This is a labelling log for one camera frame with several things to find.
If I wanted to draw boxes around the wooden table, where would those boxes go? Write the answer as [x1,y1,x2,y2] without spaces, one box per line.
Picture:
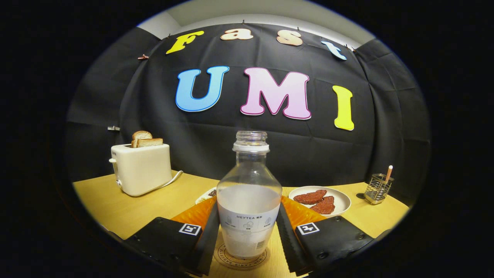
[73,170,410,278]

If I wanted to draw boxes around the round wooden coaster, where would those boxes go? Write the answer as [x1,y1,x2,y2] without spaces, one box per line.
[213,242,271,270]

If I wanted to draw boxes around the red-brown meat piece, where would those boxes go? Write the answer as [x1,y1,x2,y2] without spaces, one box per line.
[293,189,328,205]
[310,196,336,215]

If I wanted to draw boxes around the silver wire holder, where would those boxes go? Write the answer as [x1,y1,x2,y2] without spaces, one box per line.
[364,174,394,205]

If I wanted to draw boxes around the white round plate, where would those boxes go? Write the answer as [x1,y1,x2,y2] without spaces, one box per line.
[289,186,352,217]

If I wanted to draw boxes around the white toaster cable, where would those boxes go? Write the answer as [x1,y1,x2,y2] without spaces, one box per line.
[149,170,184,193]

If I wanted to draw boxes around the clear plastic juice bottle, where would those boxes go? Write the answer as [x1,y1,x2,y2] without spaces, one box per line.
[216,131,283,258]

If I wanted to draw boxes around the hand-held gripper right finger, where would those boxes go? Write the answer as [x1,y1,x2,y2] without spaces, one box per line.
[276,195,374,276]

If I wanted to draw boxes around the white divided seasoning dish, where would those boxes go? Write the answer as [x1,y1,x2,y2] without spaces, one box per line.
[195,187,218,205]

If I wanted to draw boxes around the toast slice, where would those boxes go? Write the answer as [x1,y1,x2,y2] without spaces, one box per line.
[136,138,164,148]
[132,131,153,148]

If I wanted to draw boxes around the cream white toaster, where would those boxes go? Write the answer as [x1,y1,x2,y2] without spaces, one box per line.
[109,144,173,197]

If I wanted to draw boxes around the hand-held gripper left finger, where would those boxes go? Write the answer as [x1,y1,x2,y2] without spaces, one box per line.
[123,196,221,277]

